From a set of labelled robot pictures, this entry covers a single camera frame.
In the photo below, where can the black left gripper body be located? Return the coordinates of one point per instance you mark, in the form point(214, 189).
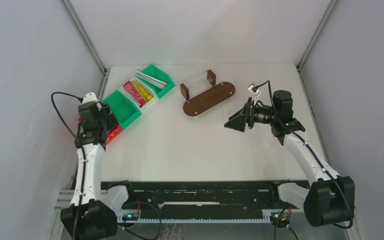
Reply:
point(108, 118)

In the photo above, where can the red cup bin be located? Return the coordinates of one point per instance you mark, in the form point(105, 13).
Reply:
point(114, 132)

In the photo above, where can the clear oval acrylic plate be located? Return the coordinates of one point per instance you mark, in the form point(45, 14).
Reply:
point(260, 137)

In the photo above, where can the white toothpaste bin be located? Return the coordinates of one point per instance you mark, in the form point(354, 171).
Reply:
point(149, 104)

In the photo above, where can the pink toothbrush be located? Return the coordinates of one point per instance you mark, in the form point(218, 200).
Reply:
point(151, 82)

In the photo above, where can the clear rectangular acrylic plate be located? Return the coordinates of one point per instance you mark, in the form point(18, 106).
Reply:
point(231, 114)

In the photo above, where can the brown oval wooden tray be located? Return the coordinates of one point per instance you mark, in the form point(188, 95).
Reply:
point(208, 99)

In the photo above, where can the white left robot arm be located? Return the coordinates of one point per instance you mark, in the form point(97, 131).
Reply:
point(91, 215)

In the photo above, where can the yellow toothpaste tube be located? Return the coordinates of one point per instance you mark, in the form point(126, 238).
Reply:
point(144, 93)

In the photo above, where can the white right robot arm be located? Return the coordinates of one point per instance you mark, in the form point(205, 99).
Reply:
point(330, 198)

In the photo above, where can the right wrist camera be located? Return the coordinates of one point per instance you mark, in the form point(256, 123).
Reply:
point(252, 88)

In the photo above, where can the clear acrylic organizer rack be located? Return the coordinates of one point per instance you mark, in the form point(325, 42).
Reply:
point(198, 84)

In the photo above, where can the pink toothpaste tube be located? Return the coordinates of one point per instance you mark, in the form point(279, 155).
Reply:
point(130, 88)

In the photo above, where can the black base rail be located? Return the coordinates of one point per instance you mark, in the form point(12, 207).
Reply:
point(202, 200)

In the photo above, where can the green toothbrush bin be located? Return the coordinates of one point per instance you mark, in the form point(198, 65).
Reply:
point(154, 71)

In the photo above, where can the green bin with rack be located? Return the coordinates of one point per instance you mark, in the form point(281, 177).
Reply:
point(124, 109)

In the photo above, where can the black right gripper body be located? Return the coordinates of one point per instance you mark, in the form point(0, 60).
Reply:
point(258, 114)

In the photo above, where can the aluminium frame post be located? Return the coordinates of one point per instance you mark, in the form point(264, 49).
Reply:
point(79, 27)

